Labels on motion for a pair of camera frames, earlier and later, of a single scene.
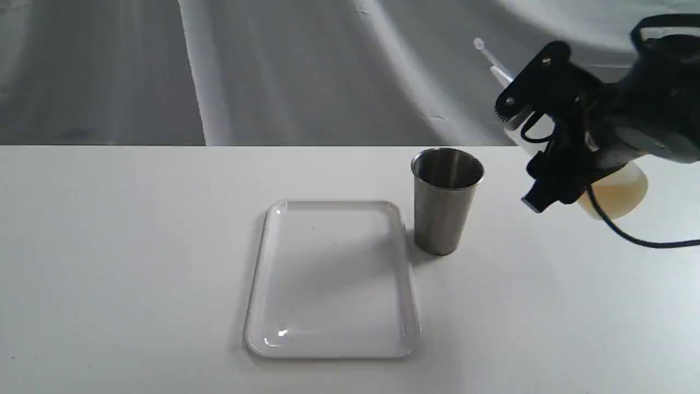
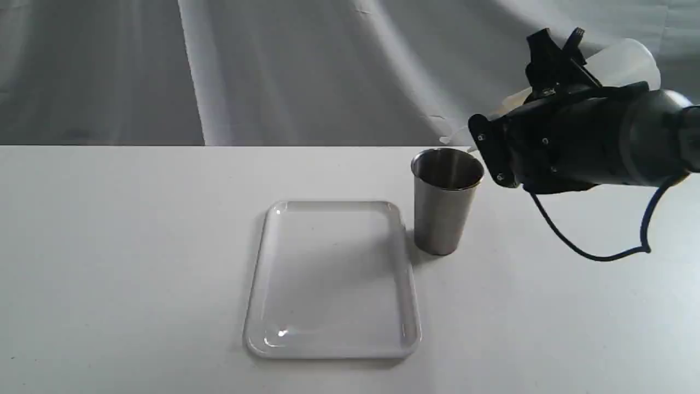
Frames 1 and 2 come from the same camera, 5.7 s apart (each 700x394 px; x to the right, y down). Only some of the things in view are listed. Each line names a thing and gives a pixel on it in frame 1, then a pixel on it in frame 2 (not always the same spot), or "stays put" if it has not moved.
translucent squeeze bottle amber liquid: [618, 190] to [622, 61]
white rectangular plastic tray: [333, 279] stays put
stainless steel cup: [445, 181] stays put
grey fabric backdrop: [248, 73] stays put
